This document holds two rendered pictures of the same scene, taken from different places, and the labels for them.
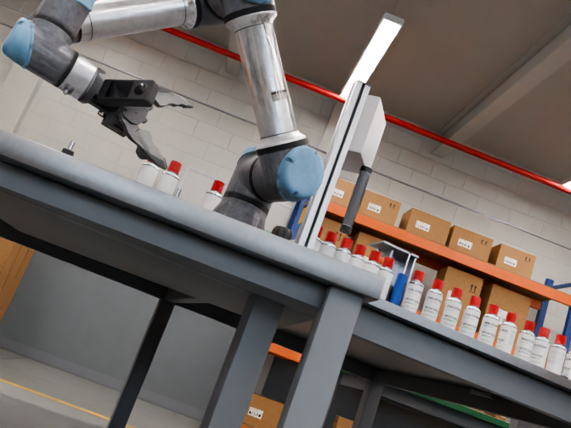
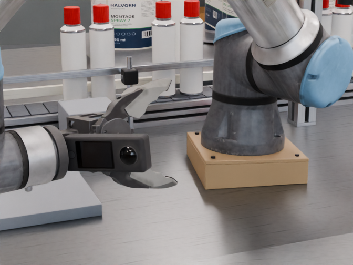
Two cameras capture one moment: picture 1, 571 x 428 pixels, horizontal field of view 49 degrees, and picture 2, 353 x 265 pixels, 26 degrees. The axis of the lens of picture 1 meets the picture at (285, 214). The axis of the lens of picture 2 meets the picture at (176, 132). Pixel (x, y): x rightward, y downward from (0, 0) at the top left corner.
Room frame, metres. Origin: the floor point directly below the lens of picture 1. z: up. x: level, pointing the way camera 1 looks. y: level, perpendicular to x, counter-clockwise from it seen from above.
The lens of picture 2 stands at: (0.16, 0.36, 1.33)
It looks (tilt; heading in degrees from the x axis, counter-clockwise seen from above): 18 degrees down; 354
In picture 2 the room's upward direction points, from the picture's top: straight up
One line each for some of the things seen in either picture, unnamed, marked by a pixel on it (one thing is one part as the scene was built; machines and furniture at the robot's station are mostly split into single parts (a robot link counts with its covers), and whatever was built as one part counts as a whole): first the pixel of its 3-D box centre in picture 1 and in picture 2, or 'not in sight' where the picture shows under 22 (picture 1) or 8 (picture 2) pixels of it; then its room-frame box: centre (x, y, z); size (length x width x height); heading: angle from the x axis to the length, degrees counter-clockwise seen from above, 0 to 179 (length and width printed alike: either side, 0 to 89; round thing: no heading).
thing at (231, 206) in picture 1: (238, 221); (243, 116); (1.45, 0.10, 0.92); 0.15 x 0.15 x 0.10
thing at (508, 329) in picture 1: (505, 342); not in sight; (2.04, -0.83, 0.98); 0.05 x 0.05 x 0.20
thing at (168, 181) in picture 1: (163, 194); (102, 54); (1.74, 0.35, 0.98); 0.05 x 0.05 x 0.20
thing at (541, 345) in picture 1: (538, 357); not in sight; (2.08, -0.97, 0.98); 0.05 x 0.05 x 0.20
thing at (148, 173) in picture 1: (143, 185); (73, 56); (1.72, 0.41, 0.98); 0.05 x 0.05 x 0.20
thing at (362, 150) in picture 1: (358, 134); not in sight; (1.77, -0.12, 1.38); 0.17 x 0.10 x 0.19; 160
